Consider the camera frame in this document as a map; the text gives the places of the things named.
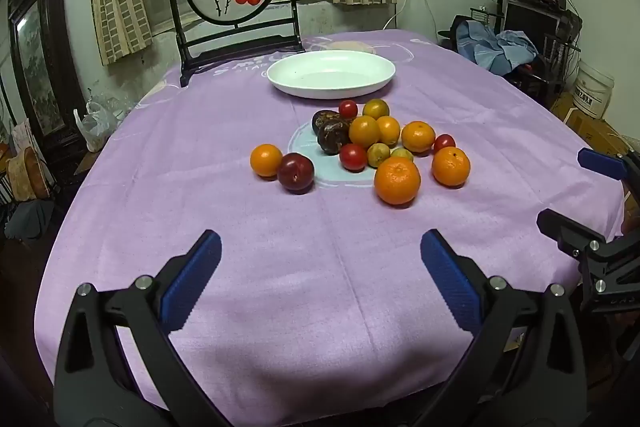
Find white plastic bucket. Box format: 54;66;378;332
572;59;615;120

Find white plastic bag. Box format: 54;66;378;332
74;101;121;152

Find dark wood framed painting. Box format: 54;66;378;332
7;0;88;172

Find black monitor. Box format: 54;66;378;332
502;0;561;52

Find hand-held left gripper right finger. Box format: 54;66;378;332
420;228;587;427

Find large orange mandarin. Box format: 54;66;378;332
374;156;422;206

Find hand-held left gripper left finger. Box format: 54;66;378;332
52;229;223;427

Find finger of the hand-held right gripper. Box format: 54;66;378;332
577;148;640;188
536;208;640;314

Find brown cardboard box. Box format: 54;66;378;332
550;92;626;158

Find white oval plate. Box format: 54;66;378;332
266;50;397;100

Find blue crumpled clothes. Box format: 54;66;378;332
457;19;541;72

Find purple printed tablecloth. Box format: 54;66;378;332
34;29;626;413

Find yellow-green mandarin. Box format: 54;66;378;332
362;99;390;120

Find dark purple passion fruit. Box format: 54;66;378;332
312;109;342;132
317;119;352;155

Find dark red plum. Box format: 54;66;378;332
277;152;315;194

